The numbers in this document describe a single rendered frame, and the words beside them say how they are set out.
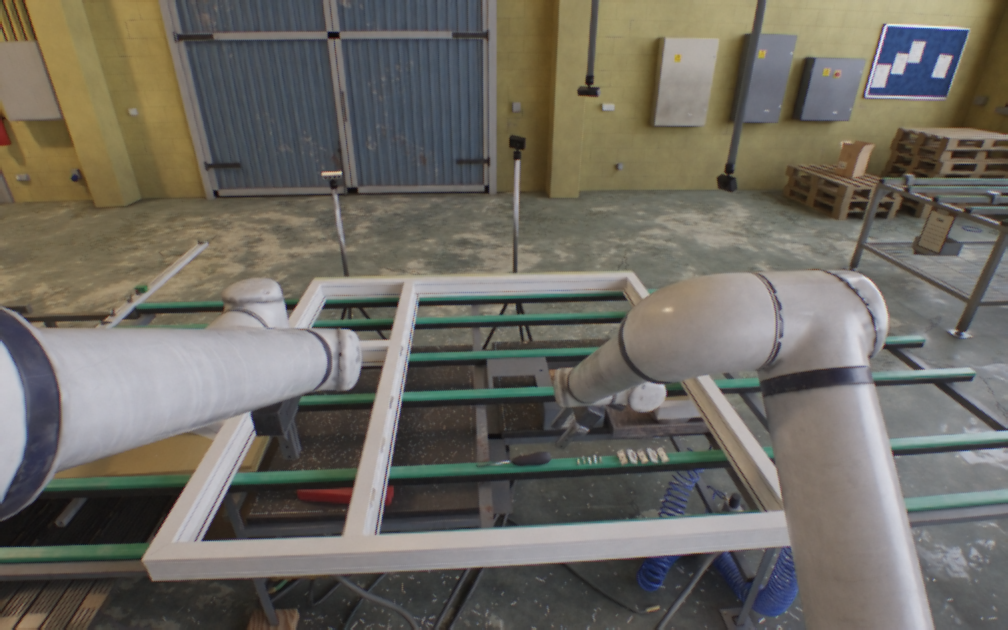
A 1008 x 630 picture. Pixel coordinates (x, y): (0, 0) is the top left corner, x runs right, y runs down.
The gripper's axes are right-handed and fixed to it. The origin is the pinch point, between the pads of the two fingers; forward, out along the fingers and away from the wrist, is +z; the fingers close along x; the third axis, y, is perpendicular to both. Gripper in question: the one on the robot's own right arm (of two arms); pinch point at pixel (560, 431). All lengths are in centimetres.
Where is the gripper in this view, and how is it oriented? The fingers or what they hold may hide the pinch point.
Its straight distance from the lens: 141.3
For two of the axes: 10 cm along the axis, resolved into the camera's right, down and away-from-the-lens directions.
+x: 0.8, 4.7, -8.8
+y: -8.5, -4.4, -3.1
